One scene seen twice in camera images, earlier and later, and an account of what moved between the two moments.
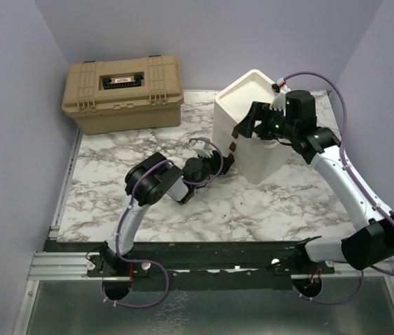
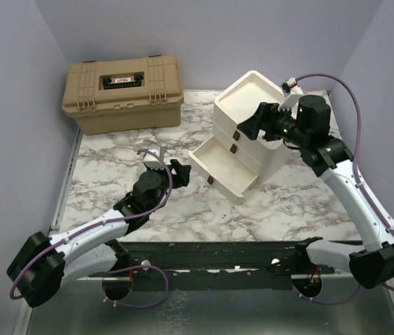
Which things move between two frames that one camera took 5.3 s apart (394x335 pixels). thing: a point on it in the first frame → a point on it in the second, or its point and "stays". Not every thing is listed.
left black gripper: (215, 162) → (181, 178)
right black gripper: (246, 127) stays
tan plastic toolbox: (123, 95) stays
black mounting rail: (199, 266) stays
